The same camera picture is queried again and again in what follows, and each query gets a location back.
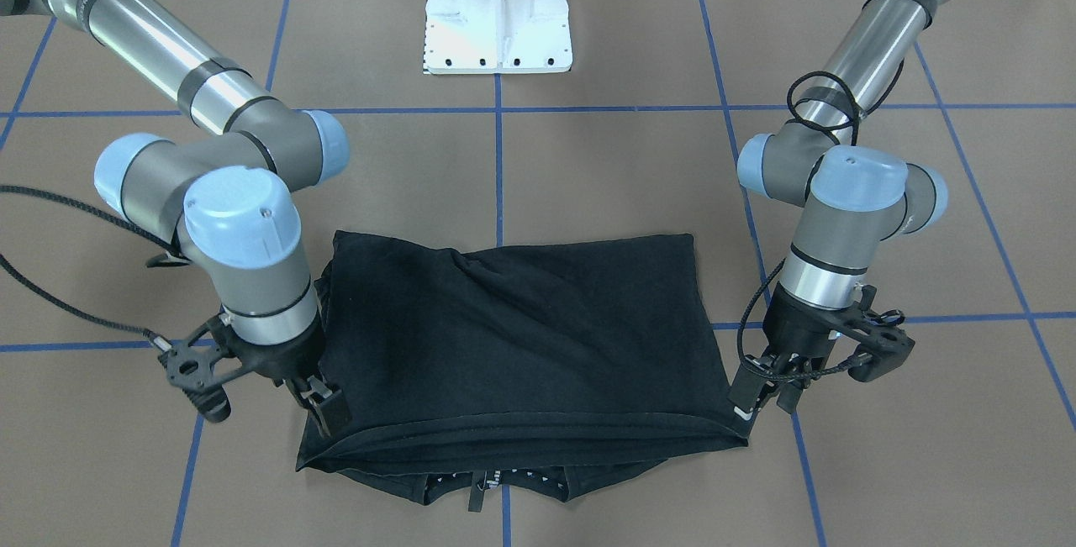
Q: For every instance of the black graphic t-shirt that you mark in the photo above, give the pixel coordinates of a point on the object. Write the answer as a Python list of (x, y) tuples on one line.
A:
[(561, 369)]

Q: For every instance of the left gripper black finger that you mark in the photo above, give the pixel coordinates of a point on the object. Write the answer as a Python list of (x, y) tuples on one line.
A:
[(750, 390), (791, 391)]

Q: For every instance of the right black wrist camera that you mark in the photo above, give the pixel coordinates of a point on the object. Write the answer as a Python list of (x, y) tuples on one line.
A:
[(201, 365)]

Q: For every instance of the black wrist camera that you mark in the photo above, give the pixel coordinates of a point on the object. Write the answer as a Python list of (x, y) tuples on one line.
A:
[(882, 343), (201, 365)]

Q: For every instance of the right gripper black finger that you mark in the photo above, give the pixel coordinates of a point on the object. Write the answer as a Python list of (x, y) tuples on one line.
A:
[(325, 403)]

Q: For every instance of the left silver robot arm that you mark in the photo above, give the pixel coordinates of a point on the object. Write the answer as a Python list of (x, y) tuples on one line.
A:
[(852, 197)]

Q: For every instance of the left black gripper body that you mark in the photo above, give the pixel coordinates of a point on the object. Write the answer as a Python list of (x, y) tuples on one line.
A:
[(794, 327)]

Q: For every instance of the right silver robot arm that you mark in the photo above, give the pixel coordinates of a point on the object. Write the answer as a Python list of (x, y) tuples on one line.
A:
[(225, 204)]

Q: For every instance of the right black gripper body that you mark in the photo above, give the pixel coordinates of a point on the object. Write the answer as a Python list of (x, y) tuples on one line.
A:
[(287, 356)]

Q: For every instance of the white pedestal column base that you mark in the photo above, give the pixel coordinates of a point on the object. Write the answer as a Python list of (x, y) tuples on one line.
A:
[(497, 37)]

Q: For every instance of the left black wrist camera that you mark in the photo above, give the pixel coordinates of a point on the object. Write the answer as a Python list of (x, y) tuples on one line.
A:
[(882, 343)]

